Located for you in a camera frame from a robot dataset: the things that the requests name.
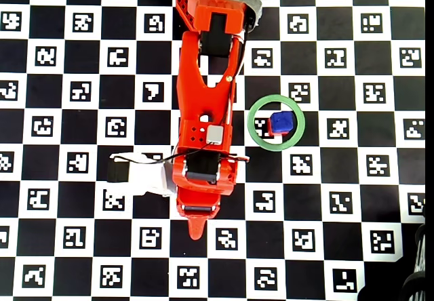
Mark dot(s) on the blue cube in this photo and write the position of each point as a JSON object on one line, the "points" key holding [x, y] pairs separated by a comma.
{"points": [[282, 122]]}

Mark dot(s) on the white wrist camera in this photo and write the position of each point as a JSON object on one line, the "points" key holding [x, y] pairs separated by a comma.
{"points": [[146, 179]]}

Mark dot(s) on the black flexible camera stand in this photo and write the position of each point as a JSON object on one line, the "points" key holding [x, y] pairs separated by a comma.
{"points": [[418, 240]]}

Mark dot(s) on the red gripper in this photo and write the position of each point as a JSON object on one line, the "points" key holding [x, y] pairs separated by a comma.
{"points": [[200, 200]]}

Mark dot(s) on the red cube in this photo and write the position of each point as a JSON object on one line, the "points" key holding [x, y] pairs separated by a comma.
{"points": [[270, 128]]}

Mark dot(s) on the checkerboard marker mat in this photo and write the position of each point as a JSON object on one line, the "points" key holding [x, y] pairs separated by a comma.
{"points": [[305, 196]]}

